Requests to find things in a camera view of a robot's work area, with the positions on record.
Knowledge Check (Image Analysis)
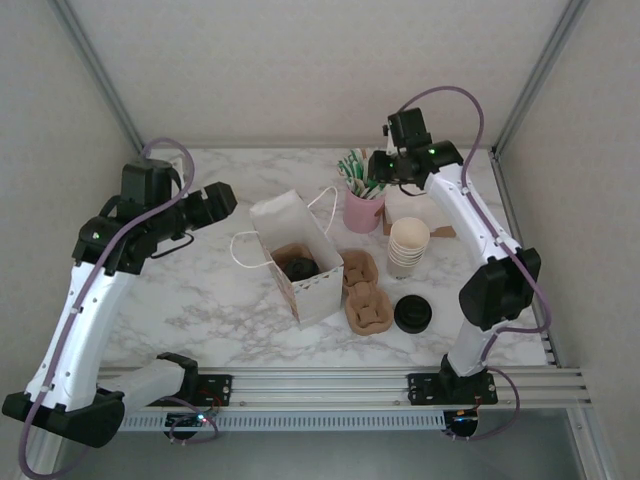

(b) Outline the black plastic cup lid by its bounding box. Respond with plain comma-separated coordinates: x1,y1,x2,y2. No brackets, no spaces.
286,256,316,282

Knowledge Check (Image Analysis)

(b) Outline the cartoon print gift bag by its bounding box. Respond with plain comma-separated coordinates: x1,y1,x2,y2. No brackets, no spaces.
229,185,346,330

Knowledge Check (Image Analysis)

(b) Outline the pink straw holder cup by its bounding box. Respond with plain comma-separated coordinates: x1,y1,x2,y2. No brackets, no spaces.
343,187,387,234

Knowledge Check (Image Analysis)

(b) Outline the white napkin stack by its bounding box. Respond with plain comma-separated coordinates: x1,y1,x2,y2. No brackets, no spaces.
384,189,444,229

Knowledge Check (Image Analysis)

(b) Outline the kraft cardboard napkin box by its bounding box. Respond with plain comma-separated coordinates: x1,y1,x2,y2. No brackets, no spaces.
382,197,457,239

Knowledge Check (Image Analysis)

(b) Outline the brown pulp carrier stack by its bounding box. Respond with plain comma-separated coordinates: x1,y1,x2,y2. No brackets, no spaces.
341,249,392,335

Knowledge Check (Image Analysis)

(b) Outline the black cup lid stack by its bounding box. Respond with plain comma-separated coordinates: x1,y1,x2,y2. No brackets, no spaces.
393,294,433,335

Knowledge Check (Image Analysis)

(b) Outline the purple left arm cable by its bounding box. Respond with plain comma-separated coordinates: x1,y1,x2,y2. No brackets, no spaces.
17,138,195,476

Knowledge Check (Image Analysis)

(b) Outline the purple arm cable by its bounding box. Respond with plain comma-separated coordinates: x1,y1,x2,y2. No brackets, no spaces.
17,138,195,476
397,85,554,366

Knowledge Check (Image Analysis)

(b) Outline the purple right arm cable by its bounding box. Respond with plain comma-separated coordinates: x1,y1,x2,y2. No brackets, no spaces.
397,85,554,366

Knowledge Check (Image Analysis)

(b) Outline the aluminium frame post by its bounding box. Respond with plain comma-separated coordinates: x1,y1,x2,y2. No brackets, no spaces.
491,0,594,157
49,0,150,157

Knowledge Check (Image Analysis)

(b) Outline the red power wire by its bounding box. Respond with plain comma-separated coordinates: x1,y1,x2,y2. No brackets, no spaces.
199,387,225,414

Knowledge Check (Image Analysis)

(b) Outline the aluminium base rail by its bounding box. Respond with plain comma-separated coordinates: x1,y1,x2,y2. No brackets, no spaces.
97,367,594,412

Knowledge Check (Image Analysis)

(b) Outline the short purple cable loop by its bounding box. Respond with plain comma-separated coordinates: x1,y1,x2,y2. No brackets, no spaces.
167,413,220,445
444,367,522,442

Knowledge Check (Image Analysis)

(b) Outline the grey slotted cable duct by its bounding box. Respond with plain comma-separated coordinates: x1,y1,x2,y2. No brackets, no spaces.
67,412,447,432

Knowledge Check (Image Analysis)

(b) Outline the aluminium lower frame beam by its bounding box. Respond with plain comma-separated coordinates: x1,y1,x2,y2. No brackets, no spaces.
19,439,69,480
567,407,619,480

